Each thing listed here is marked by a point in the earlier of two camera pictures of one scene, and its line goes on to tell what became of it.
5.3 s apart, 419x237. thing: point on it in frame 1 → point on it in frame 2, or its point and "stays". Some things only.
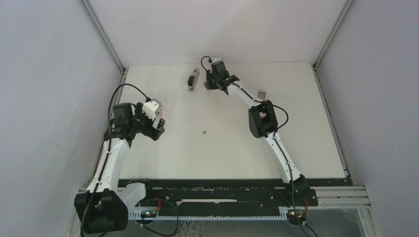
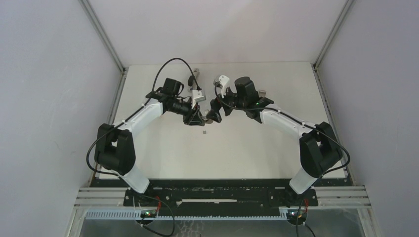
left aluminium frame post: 102,33 stays
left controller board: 148,213 stays
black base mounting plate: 231,194 stays
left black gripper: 151,132 → 194,117
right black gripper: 209,74 → 215,113
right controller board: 296,217 stays
